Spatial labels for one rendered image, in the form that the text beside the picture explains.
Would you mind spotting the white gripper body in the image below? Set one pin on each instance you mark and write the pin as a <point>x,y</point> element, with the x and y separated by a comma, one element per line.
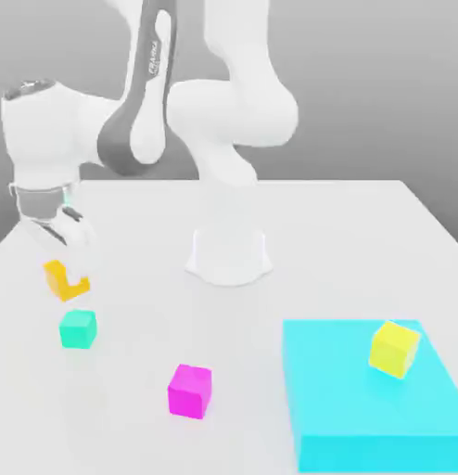
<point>67,252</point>

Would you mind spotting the small orange cube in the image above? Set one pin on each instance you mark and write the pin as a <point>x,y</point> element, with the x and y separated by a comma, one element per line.
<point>60,284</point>

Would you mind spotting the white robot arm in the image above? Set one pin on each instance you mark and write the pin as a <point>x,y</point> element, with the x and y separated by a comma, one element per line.
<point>229,118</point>

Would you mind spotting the small green cube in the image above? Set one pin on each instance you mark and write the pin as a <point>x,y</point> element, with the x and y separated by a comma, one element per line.
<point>77,329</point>

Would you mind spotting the small magenta cube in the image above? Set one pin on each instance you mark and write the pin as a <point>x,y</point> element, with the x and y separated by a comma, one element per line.
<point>189,392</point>

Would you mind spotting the small yellow cube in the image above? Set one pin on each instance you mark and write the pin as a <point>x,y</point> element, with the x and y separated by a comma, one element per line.
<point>393,350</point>

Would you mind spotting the large cyan box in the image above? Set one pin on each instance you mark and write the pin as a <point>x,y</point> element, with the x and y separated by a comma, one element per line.
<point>362,400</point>

